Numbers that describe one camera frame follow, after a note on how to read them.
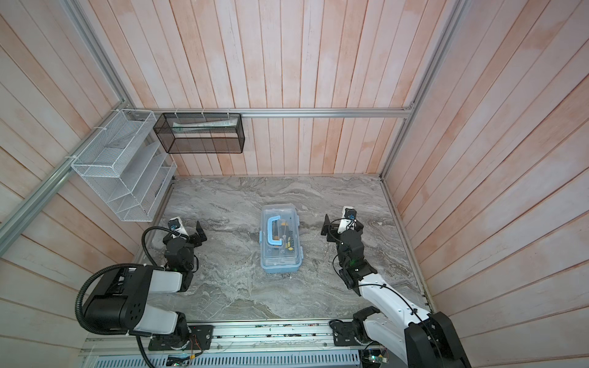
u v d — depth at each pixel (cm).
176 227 76
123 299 45
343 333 73
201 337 73
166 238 81
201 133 106
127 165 73
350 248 61
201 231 84
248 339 75
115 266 48
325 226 74
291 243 86
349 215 69
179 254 68
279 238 84
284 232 89
